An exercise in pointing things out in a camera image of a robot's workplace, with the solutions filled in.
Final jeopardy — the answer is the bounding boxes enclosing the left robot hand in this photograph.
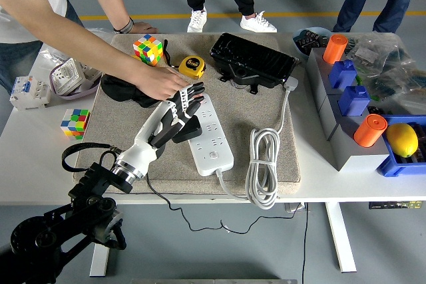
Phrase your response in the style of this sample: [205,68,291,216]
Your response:
[116,81,206,178]

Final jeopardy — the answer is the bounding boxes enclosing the person's left hand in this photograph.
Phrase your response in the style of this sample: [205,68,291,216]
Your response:
[128,21,159,35]

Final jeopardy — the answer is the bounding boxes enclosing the person's right hand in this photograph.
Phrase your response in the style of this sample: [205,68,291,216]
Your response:
[132,67,206,102]

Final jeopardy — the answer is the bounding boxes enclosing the thin black adapter cord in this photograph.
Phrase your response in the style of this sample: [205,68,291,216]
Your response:
[144,177,300,235]

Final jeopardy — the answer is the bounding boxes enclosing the black power adapter plug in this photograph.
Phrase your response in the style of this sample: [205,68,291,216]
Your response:
[171,116,203,144]

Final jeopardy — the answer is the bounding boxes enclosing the white power strip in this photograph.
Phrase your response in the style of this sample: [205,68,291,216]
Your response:
[186,93,235,177]

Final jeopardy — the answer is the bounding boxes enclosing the dark wristband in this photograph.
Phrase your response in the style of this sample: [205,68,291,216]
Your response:
[112,17,135,35]

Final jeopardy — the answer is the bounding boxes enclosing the colourful puzzle cube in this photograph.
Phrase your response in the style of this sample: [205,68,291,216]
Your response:
[132,33,164,67]
[60,108,91,139]

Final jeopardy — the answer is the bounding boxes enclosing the yellow tape measure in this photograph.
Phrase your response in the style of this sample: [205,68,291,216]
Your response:
[162,39,206,80]

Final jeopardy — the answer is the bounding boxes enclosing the black cloth pouch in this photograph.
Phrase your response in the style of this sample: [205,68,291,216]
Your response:
[100,72,160,108]

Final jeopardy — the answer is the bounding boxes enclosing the pale purple tray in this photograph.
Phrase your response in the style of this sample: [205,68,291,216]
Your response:
[49,61,103,101]

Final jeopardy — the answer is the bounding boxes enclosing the glossy black device box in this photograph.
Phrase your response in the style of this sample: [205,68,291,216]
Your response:
[208,33,300,95]

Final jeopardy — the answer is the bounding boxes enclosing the clear bag of screws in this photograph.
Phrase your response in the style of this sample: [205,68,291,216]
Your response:
[39,27,116,65]

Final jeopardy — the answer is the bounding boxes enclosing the grey-brown mat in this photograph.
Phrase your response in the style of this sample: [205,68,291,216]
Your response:
[72,32,302,198]

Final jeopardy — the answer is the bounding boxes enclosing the white table leg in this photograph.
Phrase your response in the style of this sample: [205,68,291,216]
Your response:
[89,204,117,277]
[324,202,357,273]

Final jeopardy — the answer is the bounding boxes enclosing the white circuit breaker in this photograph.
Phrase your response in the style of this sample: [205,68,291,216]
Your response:
[9,75,51,111]

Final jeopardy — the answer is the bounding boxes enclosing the light blue bowl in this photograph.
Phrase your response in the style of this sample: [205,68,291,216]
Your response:
[292,27,333,59]

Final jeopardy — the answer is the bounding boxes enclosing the grey holder box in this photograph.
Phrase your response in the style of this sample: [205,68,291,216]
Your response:
[305,46,367,114]
[318,92,391,172]

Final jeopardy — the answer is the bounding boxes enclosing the dark circuit boards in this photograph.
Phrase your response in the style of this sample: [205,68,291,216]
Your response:
[296,30,330,49]

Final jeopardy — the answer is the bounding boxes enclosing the orange cylinder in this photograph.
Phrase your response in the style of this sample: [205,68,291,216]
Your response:
[353,113,389,148]
[322,33,349,65]

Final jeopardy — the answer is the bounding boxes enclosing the blue peg block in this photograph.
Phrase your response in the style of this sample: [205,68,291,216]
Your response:
[337,84,371,118]
[328,59,359,91]

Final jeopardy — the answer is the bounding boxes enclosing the clear bag of components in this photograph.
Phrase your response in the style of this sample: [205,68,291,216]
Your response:
[344,31,417,77]
[362,64,426,117]

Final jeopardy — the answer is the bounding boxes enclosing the yellow lemon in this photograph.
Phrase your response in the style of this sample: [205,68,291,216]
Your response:
[385,122,419,158]

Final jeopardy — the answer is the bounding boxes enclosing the blue plastic bin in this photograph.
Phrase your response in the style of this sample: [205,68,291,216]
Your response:
[376,114,426,178]

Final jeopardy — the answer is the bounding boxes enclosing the black table control panel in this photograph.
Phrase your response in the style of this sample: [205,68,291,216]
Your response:
[367,200,423,211]

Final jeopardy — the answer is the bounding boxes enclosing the white wall socket panel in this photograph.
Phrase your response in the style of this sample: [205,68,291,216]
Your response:
[79,61,103,80]
[52,57,84,96]

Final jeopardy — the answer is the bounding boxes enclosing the white power strip cable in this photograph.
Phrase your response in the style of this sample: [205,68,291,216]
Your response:
[216,76,300,211]

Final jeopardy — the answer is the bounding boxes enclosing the grey metal bracket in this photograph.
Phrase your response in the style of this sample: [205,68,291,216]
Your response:
[284,202,310,213]

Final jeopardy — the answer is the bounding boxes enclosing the black hanging cable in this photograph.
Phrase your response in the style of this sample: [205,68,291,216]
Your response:
[301,202,310,284]

